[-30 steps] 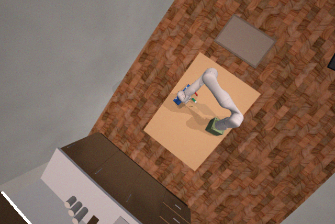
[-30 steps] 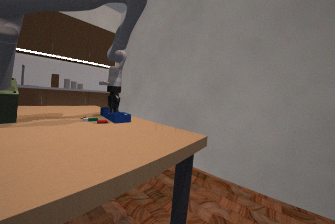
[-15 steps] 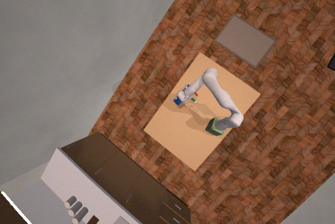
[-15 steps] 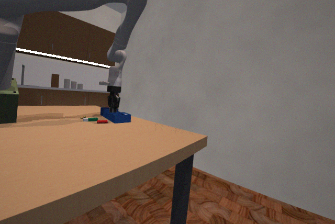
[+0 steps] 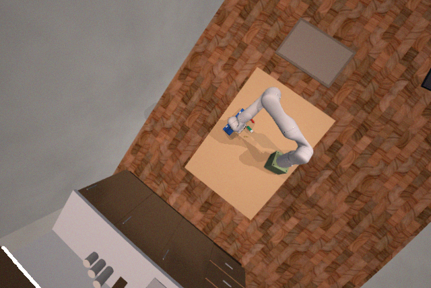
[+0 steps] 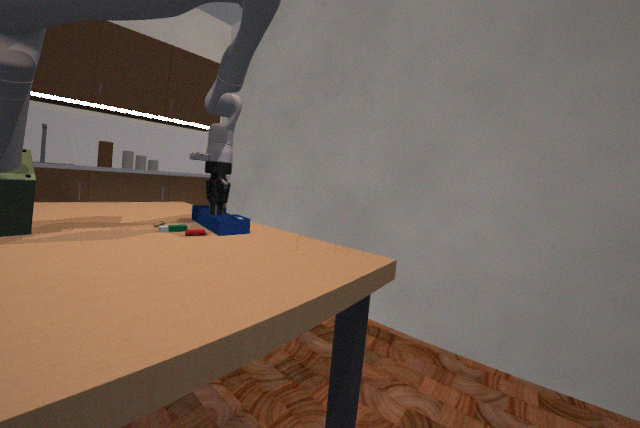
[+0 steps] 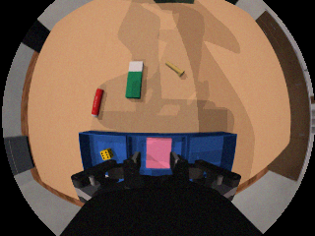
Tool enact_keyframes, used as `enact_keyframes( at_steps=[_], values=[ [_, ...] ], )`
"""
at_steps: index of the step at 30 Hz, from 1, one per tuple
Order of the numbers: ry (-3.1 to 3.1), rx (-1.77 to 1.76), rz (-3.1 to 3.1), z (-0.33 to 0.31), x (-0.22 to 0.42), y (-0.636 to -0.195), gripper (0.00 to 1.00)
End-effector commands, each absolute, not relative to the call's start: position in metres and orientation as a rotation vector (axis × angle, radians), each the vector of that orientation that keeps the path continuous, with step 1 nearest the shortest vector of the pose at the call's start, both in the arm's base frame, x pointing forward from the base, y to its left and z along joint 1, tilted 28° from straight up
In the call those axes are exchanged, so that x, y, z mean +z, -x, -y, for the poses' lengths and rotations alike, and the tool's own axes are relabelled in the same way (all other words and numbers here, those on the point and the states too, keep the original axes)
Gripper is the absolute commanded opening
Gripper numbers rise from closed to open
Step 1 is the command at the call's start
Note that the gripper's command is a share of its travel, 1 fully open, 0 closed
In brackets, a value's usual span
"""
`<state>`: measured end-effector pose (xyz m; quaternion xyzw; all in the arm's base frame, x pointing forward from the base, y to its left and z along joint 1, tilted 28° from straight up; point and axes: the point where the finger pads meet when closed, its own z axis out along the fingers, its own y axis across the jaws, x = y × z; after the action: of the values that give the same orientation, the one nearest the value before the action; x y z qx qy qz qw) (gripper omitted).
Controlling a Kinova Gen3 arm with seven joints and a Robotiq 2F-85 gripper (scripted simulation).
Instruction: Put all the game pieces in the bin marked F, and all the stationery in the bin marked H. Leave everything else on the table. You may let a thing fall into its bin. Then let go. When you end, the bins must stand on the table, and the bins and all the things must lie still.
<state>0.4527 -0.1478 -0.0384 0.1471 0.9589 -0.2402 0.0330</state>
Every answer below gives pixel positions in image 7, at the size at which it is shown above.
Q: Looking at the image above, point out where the green and white eraser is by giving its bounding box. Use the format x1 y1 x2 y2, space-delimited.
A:
125 61 144 99

